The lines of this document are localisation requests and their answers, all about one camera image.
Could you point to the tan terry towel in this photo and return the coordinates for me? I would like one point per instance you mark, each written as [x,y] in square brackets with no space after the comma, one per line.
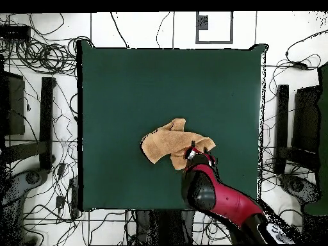
[164,143]

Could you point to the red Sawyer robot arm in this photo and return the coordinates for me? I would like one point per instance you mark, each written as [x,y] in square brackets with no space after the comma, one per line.
[230,202]

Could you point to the flat black box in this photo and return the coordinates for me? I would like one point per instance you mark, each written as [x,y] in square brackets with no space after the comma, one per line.
[15,32]

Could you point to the dark green table cloth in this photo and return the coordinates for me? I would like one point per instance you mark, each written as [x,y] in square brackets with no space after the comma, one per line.
[128,102]

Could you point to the grey office chair base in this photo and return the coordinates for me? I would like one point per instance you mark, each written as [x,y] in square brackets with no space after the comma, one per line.
[296,185]
[33,177]

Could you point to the black equipment box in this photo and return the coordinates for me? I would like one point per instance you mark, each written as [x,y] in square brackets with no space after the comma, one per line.
[306,118]
[15,107]

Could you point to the green hanging cloth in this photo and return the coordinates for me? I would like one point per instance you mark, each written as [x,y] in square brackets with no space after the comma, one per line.
[323,128]

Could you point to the black power adapter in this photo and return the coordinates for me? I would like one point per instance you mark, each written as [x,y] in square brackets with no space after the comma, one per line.
[61,169]
[60,202]
[300,65]

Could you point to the black power strip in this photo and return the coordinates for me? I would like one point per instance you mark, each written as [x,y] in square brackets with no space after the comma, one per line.
[74,197]

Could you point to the black stand frame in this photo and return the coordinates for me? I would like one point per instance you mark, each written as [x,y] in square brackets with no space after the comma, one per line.
[282,128]
[46,123]

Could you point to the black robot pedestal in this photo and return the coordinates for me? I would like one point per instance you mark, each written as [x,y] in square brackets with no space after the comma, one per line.
[166,228]

